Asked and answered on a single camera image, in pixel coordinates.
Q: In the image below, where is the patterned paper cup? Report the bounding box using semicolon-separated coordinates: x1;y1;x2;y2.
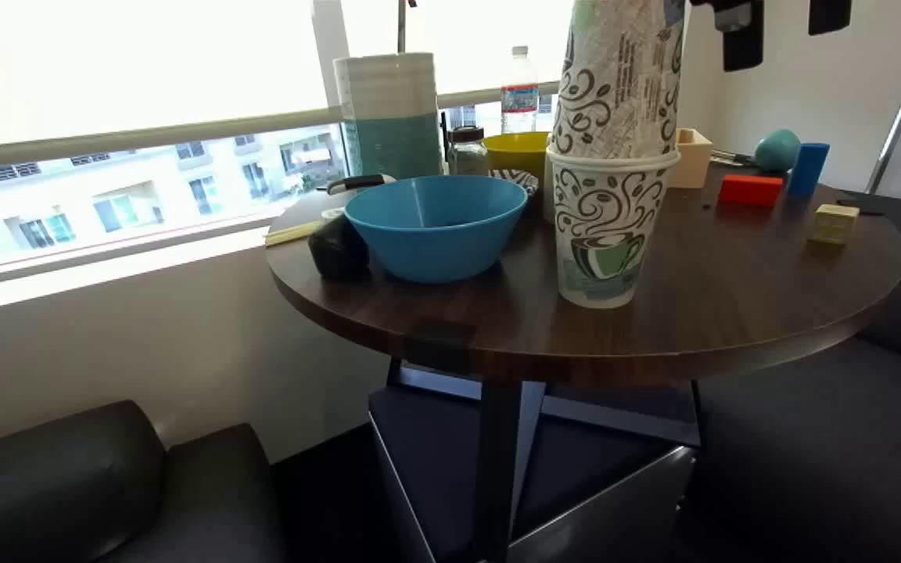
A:
541;144;684;313
550;0;688;164

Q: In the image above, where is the blue cup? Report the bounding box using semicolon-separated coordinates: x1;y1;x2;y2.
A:
785;142;832;203

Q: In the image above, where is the teal plastic scoop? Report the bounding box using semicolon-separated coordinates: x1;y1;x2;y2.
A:
711;125;804;178

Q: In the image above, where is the light wooden box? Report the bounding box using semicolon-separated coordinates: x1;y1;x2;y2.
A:
667;125;717;194

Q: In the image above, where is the red block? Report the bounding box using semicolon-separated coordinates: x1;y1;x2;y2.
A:
717;171;790;217

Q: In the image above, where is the pale yellow cube block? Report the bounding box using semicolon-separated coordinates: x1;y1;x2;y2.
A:
807;200;863;250

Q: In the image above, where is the clear plastic water bottle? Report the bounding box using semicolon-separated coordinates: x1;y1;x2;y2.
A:
498;44;545;137

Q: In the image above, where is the yellow bowl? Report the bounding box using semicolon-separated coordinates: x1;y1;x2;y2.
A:
482;128;555;181

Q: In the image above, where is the small patterned bowl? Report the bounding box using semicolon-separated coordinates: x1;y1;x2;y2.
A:
489;167;545;200

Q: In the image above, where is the white roller blind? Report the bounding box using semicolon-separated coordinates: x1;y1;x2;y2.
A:
338;0;580;100
0;0;333;150

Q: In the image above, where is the small glass jar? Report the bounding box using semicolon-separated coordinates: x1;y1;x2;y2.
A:
442;104;496;178

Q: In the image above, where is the thin bent rod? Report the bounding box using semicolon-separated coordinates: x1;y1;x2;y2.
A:
395;0;420;56

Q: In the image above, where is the white and teal canister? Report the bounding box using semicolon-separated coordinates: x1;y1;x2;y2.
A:
334;51;444;181

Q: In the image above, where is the blue plastic bowl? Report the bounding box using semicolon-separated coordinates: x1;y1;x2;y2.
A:
340;171;532;288

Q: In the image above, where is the white window mullion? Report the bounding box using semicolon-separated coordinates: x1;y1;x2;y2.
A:
310;0;353;107

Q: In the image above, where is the dark fabric sofa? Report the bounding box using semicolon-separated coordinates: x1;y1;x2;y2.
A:
680;184;901;563

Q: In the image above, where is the small black round object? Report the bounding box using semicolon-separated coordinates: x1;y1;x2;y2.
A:
306;214;374;283

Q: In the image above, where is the pale yellow flat object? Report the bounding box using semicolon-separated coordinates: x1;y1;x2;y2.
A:
264;203;349;250

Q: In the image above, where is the black leather armchair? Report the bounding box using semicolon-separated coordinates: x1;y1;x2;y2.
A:
0;399;288;563

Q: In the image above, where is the blue-grey metal cross frame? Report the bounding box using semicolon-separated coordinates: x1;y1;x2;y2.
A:
395;357;706;451

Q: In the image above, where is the black handle utensil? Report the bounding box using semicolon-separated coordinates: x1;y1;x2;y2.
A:
321;171;400;199

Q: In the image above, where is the dark table pedestal leg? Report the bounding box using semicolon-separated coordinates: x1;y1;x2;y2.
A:
471;376;528;563

